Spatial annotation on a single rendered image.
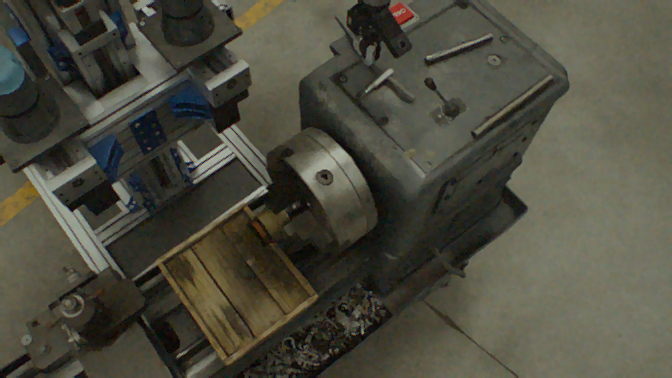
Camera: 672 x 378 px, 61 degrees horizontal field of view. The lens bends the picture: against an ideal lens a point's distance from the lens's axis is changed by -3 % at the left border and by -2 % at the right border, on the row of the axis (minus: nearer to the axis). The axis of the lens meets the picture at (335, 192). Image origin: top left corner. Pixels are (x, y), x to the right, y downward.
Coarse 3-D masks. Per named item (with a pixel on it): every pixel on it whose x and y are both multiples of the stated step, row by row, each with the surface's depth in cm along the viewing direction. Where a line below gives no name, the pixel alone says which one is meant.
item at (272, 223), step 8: (264, 208) 144; (256, 216) 143; (264, 216) 142; (272, 216) 142; (280, 216) 143; (248, 224) 142; (256, 224) 141; (264, 224) 141; (272, 224) 141; (280, 224) 141; (256, 232) 140; (264, 232) 141; (272, 232) 141; (280, 232) 142; (256, 240) 146; (264, 240) 141; (272, 240) 143
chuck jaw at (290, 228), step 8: (304, 216) 144; (312, 216) 144; (288, 224) 143; (296, 224) 143; (304, 224) 143; (312, 224) 143; (320, 224) 143; (288, 232) 142; (296, 232) 142; (304, 232) 142; (312, 232) 142; (320, 232) 142; (304, 240) 142; (312, 240) 142; (320, 240) 141; (328, 240) 141; (320, 248) 140; (328, 248) 143; (336, 248) 144
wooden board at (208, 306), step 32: (224, 224) 166; (192, 256) 162; (224, 256) 162; (256, 256) 162; (192, 288) 157; (224, 288) 158; (256, 288) 158; (288, 288) 158; (224, 320) 153; (256, 320) 154; (288, 320) 153; (224, 352) 148
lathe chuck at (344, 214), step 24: (288, 144) 142; (312, 144) 139; (288, 168) 139; (312, 168) 135; (336, 168) 136; (312, 192) 133; (336, 192) 135; (336, 216) 135; (360, 216) 139; (336, 240) 140
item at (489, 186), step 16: (496, 176) 178; (480, 192) 175; (496, 192) 193; (464, 208) 180; (480, 208) 195; (432, 224) 170; (448, 224) 183; (464, 224) 201; (448, 240) 200; (384, 256) 167; (400, 256) 165; (416, 256) 188; (384, 272) 178; (400, 272) 190; (384, 288) 192
